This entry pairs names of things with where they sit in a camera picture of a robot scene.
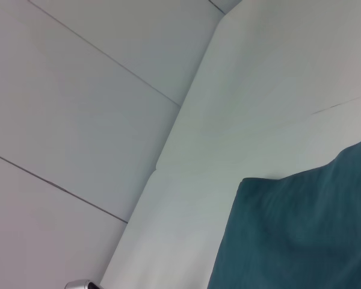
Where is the teal blue t-shirt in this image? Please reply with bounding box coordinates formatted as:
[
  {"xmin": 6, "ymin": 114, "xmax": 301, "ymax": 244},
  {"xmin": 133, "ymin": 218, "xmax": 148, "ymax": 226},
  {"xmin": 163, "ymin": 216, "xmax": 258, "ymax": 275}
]
[{"xmin": 206, "ymin": 135, "xmax": 361, "ymax": 289}]

